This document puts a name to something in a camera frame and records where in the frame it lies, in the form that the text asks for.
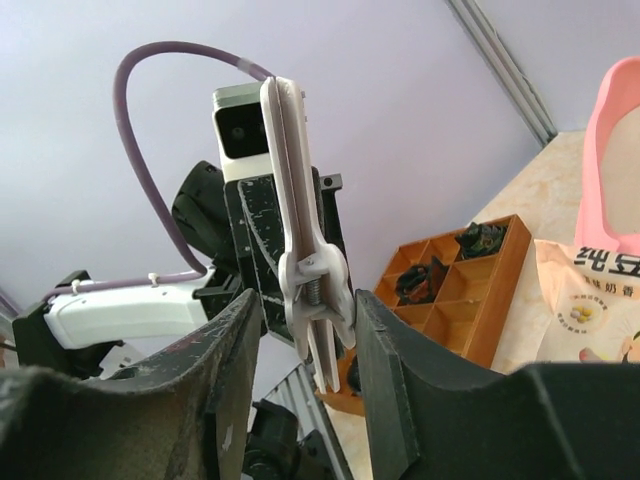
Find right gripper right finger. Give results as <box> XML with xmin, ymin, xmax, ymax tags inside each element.
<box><xmin>355</xmin><ymin>290</ymin><xmax>639</xmax><ymax>479</ymax></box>

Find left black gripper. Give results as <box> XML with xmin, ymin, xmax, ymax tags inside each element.
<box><xmin>224</xmin><ymin>175</ymin><xmax>293</xmax><ymax>345</ymax></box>

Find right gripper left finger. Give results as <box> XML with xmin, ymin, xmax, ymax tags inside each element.
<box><xmin>1</xmin><ymin>290</ymin><xmax>261</xmax><ymax>479</ymax></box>

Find beige cat litter bag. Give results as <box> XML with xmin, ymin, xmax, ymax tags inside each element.
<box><xmin>489</xmin><ymin>238</ymin><xmax>640</xmax><ymax>376</ymax></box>

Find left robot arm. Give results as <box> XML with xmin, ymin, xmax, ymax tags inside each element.
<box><xmin>12</xmin><ymin>159</ymin><xmax>355</xmax><ymax>387</ymax></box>

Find pink litter box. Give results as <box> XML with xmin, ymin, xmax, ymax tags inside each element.
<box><xmin>574</xmin><ymin>56</ymin><xmax>639</xmax><ymax>255</ymax></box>

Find orange compartment tray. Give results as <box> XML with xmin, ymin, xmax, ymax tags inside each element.
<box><xmin>312</xmin><ymin>213</ymin><xmax>534</xmax><ymax>419</ymax></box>

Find black part in tray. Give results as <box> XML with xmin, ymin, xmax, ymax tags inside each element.
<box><xmin>454</xmin><ymin>222</ymin><xmax>507</xmax><ymax>260</ymax></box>

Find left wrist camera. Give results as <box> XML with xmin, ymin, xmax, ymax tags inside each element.
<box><xmin>212</xmin><ymin>82</ymin><xmax>272</xmax><ymax>183</ymax></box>

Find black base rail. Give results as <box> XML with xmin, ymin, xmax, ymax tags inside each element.
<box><xmin>241</xmin><ymin>365</ymin><xmax>353</xmax><ymax>480</ymax></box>

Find black ring in tray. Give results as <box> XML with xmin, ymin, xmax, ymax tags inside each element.
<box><xmin>394</xmin><ymin>257</ymin><xmax>451</xmax><ymax>306</ymax></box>

